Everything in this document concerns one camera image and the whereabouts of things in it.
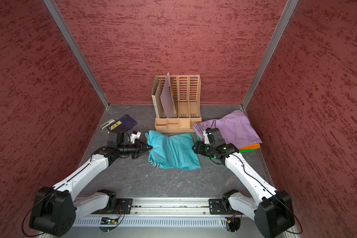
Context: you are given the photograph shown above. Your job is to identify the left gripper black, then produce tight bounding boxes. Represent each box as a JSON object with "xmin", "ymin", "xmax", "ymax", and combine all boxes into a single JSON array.
[{"xmin": 118, "ymin": 138, "xmax": 153, "ymax": 158}]

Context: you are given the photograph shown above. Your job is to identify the green plastic basket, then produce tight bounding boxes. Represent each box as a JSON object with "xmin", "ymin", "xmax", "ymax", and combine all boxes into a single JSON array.
[{"xmin": 196, "ymin": 135, "xmax": 258, "ymax": 159}]

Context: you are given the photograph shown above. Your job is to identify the purple shorts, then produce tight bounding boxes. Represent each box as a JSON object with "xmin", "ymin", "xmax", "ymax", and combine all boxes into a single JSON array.
[{"xmin": 193, "ymin": 110, "xmax": 262, "ymax": 149}]

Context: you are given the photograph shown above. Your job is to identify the teal shirt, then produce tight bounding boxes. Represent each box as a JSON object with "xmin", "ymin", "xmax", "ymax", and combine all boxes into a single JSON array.
[{"xmin": 145, "ymin": 131, "xmax": 201, "ymax": 171}]

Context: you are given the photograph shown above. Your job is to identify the orange cloth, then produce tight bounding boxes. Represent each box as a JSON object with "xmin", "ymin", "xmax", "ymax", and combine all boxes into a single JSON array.
[{"xmin": 239, "ymin": 143, "xmax": 260, "ymax": 151}]

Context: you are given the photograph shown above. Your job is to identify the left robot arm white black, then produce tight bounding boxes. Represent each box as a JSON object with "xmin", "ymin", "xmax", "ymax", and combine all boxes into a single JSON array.
[{"xmin": 25, "ymin": 131, "xmax": 153, "ymax": 237}]

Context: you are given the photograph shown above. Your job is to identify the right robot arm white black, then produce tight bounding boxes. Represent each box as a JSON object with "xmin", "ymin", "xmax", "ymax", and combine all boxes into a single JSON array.
[{"xmin": 192, "ymin": 128, "xmax": 298, "ymax": 238}]

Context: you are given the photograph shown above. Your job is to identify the dark blue book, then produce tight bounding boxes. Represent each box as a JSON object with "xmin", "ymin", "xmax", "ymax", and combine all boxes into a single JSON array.
[{"xmin": 101, "ymin": 115, "xmax": 137, "ymax": 133}]

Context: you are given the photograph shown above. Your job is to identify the cardboard sheet in organizer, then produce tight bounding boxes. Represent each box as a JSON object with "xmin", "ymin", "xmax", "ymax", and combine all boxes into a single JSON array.
[{"xmin": 151, "ymin": 74, "xmax": 164, "ymax": 119}]

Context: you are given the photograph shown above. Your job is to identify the lilac paper folder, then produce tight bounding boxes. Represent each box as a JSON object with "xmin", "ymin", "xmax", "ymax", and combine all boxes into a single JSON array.
[{"xmin": 160, "ymin": 72, "xmax": 177, "ymax": 118}]

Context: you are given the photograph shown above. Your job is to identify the beige desk file organizer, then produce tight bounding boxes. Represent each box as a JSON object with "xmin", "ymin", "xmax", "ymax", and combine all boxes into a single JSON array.
[{"xmin": 155, "ymin": 75, "xmax": 202, "ymax": 133}]

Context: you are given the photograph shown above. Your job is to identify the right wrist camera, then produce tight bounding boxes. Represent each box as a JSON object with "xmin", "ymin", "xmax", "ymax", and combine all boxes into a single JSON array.
[{"xmin": 203, "ymin": 131, "xmax": 210, "ymax": 144}]

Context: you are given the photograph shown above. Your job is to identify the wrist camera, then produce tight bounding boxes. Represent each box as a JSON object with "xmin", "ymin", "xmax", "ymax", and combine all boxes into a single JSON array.
[
  {"xmin": 203, "ymin": 131, "xmax": 210, "ymax": 144},
  {"xmin": 130, "ymin": 131, "xmax": 141, "ymax": 144}
]

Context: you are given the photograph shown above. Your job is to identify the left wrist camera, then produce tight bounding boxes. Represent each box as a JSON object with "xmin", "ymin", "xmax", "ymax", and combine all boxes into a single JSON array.
[{"xmin": 130, "ymin": 131, "xmax": 141, "ymax": 144}]

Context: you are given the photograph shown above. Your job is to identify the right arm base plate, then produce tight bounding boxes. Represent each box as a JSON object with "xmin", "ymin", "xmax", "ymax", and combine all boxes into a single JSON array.
[{"xmin": 208, "ymin": 198, "xmax": 245, "ymax": 217}]

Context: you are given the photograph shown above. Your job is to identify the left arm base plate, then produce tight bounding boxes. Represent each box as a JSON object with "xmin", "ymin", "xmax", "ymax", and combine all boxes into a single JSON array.
[{"xmin": 92, "ymin": 198, "xmax": 133, "ymax": 215}]

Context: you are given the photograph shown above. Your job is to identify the left aluminium corner post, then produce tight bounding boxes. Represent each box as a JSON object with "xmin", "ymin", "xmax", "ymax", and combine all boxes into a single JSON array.
[{"xmin": 43, "ymin": 0, "xmax": 110, "ymax": 110}]

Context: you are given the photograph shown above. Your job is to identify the aluminium corner post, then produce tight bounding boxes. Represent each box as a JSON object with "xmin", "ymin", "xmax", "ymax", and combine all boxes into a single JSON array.
[
  {"xmin": 43, "ymin": 0, "xmax": 110, "ymax": 110},
  {"xmin": 241, "ymin": 0, "xmax": 299, "ymax": 112}
]

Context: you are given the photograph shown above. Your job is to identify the right aluminium corner post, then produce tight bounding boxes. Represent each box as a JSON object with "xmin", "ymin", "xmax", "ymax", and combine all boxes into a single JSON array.
[{"xmin": 241, "ymin": 0, "xmax": 299, "ymax": 112}]

